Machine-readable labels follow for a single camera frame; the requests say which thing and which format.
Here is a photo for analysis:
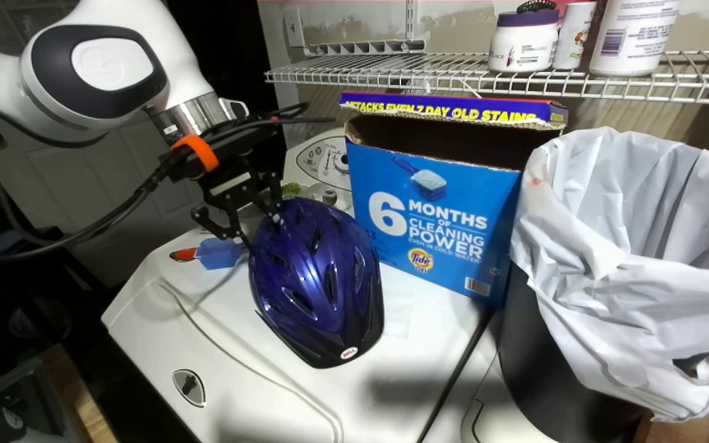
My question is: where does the white bottle pink cap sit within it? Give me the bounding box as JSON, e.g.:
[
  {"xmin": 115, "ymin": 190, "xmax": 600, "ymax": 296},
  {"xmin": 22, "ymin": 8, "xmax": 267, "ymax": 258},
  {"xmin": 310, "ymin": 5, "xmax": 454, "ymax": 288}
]
[{"xmin": 552, "ymin": 0, "xmax": 599, "ymax": 71}]

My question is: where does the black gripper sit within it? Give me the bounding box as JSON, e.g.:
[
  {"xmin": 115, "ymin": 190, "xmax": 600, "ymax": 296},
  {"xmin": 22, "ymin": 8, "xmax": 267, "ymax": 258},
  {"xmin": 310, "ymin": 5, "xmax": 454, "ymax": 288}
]
[{"xmin": 189, "ymin": 151, "xmax": 289, "ymax": 247}]

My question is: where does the wooden board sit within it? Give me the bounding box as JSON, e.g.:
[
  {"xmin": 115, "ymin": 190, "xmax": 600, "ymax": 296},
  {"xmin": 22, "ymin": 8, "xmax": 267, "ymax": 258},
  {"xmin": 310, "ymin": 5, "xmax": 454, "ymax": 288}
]
[{"xmin": 43, "ymin": 343, "xmax": 120, "ymax": 443}]

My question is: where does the blue detergent box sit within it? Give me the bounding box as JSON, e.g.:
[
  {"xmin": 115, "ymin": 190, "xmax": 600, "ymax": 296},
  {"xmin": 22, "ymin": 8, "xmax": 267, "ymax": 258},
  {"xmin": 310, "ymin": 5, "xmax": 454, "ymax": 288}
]
[{"xmin": 338, "ymin": 91, "xmax": 572, "ymax": 310}]

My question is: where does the white jar purple lid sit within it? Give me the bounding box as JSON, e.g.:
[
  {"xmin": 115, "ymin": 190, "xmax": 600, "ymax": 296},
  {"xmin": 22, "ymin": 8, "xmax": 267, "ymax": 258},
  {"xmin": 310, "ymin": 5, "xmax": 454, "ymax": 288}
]
[{"xmin": 488, "ymin": 8, "xmax": 561, "ymax": 74}]

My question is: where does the blue plastic scoop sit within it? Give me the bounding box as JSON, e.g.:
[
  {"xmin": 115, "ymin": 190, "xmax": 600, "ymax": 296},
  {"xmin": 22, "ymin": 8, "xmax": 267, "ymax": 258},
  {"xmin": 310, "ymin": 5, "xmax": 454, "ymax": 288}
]
[{"xmin": 194, "ymin": 237, "xmax": 252, "ymax": 274}]

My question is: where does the white wire shelf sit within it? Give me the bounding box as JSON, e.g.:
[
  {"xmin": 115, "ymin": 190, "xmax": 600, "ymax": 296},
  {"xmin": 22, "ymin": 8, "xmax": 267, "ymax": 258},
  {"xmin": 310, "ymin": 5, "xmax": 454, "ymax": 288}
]
[{"xmin": 263, "ymin": 37, "xmax": 709, "ymax": 108}]

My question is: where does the trash can with white bag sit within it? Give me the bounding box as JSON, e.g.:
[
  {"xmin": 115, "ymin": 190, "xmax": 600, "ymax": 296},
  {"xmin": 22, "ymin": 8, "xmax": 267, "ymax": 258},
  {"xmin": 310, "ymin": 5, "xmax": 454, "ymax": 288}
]
[{"xmin": 508, "ymin": 126, "xmax": 709, "ymax": 425}]

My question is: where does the white wall switch plate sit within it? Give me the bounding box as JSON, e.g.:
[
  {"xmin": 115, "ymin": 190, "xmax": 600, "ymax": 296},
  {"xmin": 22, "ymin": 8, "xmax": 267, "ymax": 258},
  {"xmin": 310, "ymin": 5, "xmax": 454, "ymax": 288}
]
[{"xmin": 282, "ymin": 5, "xmax": 309, "ymax": 50}]

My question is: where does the black trash can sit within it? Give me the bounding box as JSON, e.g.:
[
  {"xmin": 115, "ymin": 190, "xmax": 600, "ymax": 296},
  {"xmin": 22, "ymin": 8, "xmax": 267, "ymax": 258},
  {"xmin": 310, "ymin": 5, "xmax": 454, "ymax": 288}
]
[{"xmin": 488, "ymin": 262, "xmax": 652, "ymax": 443}]

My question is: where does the large white jug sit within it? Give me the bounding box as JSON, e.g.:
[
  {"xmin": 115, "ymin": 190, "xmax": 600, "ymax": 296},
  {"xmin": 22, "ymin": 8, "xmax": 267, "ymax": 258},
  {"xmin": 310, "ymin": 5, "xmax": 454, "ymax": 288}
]
[{"xmin": 586, "ymin": 0, "xmax": 683, "ymax": 82}]

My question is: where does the orange cable clip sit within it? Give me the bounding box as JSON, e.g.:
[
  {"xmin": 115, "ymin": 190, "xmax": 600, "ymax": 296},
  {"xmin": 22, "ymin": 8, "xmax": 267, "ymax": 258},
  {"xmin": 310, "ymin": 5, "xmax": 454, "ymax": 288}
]
[{"xmin": 168, "ymin": 133, "xmax": 221, "ymax": 177}]

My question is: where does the blue bicycle helmet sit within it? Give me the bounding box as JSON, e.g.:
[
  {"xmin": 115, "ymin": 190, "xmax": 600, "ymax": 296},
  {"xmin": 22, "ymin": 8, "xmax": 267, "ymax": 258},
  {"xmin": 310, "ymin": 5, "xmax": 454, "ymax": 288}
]
[{"xmin": 247, "ymin": 195, "xmax": 387, "ymax": 371}]

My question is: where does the white panel door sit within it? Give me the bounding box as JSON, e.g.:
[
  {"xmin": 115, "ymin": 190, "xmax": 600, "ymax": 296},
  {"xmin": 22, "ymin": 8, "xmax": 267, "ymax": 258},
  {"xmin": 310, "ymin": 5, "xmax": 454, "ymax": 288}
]
[{"xmin": 0, "ymin": 106, "xmax": 234, "ymax": 290}]

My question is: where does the white washing machine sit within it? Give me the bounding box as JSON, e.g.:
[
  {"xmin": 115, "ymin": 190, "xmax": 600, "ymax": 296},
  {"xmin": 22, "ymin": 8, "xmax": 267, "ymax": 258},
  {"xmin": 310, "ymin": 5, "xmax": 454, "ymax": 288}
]
[{"xmin": 99, "ymin": 126, "xmax": 497, "ymax": 443}]

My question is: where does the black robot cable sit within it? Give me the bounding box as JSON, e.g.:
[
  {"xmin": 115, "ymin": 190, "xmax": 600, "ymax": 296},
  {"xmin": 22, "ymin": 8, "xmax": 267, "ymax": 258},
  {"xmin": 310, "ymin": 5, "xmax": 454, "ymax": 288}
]
[{"xmin": 0, "ymin": 96, "xmax": 314, "ymax": 265}]

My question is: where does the black cluttered cart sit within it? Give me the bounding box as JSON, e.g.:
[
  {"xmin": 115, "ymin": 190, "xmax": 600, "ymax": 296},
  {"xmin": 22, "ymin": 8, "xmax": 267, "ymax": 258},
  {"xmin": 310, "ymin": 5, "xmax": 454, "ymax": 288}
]
[{"xmin": 0, "ymin": 146, "xmax": 119, "ymax": 443}]

